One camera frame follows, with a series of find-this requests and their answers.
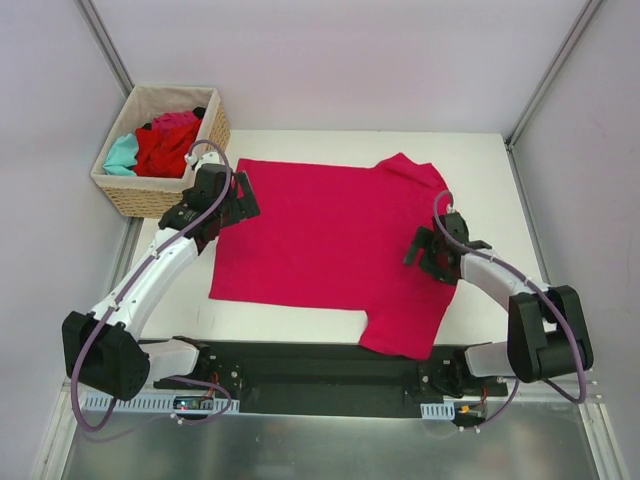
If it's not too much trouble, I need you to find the wicker basket with cloth liner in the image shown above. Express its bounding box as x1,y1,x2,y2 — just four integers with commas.
91,84,231,219

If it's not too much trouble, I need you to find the magenta t shirt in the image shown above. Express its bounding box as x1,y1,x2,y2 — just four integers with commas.
151,111,201,131
210,154,455,360

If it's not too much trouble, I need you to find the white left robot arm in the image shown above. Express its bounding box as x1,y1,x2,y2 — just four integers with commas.
62,163,260,401

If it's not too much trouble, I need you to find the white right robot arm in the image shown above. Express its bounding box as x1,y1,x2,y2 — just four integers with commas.
403,212,594,404

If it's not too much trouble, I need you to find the red t shirt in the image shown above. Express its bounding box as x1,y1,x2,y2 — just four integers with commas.
133,120,201,178

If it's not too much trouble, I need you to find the magenta t shirt in basket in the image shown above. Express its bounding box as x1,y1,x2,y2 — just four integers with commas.
151,111,201,131

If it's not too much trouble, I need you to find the turquoise t shirt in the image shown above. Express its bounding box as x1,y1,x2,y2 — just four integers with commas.
103,133,139,176

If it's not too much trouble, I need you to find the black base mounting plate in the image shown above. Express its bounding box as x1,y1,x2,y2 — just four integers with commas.
152,337,513,418

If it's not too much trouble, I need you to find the right slotted cable duct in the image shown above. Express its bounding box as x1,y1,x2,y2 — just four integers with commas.
420,401,456,421

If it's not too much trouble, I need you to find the slotted cable duct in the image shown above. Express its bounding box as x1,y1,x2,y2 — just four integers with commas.
114,394,240,415
420,401,456,421

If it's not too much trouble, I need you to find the aluminium frame rail left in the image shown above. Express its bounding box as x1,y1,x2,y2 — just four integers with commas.
74,0,135,97

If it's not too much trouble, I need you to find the aluminium frame rail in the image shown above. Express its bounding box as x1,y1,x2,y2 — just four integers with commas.
74,0,135,97
503,0,609,151

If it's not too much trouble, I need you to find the left slotted cable duct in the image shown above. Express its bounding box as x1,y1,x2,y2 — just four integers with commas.
114,394,240,415

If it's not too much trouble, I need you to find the aluminium frame rail right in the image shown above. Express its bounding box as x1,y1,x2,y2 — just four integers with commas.
503,0,609,151

